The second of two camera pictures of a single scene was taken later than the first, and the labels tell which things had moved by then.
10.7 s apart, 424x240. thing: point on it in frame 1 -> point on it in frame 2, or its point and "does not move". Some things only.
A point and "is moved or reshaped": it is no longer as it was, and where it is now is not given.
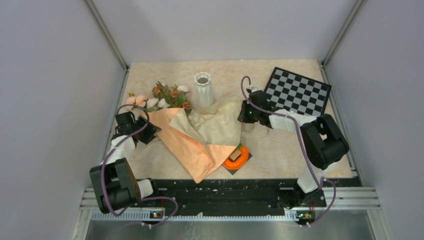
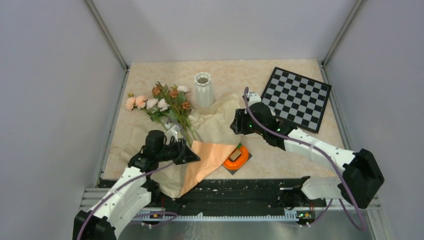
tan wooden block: [235, 155] does not move
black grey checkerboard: [288, 91] does not move
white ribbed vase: [204, 91] does not move
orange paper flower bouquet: [203, 138] is moved or reshaped
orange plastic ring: [233, 165] does not move
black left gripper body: [145, 135] -> [170, 152]
